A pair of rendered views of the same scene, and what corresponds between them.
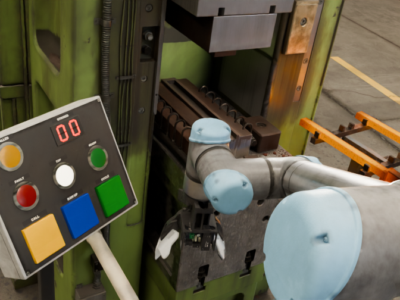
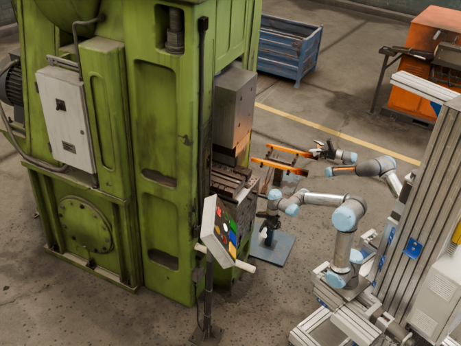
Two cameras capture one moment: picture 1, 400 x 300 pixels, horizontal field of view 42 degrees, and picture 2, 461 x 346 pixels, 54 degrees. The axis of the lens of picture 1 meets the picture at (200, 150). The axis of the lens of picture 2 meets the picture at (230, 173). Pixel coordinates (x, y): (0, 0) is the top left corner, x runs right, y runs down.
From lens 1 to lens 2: 1.91 m
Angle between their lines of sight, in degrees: 26
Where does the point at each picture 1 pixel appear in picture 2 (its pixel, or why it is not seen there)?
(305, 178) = (313, 198)
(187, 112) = (213, 177)
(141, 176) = not seen: hidden behind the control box
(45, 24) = (144, 166)
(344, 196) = (347, 206)
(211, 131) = (277, 194)
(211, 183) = (289, 210)
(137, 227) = not seen: hidden behind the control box
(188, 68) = not seen: hidden behind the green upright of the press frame
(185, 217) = (269, 222)
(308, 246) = (347, 219)
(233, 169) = (292, 204)
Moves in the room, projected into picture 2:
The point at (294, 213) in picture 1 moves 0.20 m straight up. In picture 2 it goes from (340, 214) to (348, 182)
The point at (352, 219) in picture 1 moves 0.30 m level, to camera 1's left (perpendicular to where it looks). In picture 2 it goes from (351, 211) to (302, 229)
